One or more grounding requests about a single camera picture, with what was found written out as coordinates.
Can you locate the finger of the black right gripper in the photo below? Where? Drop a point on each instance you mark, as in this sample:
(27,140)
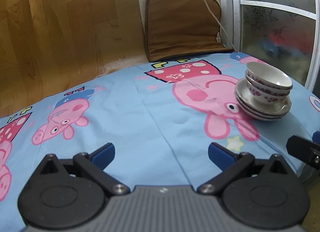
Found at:
(308,151)

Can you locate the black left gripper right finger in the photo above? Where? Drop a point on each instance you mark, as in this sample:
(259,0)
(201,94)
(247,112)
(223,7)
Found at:
(261,193)

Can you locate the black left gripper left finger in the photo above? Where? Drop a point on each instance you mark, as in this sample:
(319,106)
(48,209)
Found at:
(67,193)

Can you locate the white bowl pink flowers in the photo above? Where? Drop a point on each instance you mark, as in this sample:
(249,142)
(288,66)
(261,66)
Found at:
(260,88)

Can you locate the small white bowl pink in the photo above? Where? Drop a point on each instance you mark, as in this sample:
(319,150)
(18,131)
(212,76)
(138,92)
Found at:
(264,98)

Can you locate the white floral plate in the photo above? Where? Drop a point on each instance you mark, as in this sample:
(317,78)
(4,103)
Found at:
(256,109)

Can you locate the white bowl pink pattern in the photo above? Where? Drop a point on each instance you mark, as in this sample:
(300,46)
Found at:
(268,75)

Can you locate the blue Peppa Pig blanket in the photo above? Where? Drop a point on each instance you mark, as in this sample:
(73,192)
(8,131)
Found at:
(161,119)

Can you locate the frosted glass sliding door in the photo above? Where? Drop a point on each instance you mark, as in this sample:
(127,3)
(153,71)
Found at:
(283,33)

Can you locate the wood pattern vinyl sheet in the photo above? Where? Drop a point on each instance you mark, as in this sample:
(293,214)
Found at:
(49,46)

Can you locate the brown cushion pad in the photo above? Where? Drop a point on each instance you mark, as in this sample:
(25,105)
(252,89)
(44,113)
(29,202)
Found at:
(180,28)

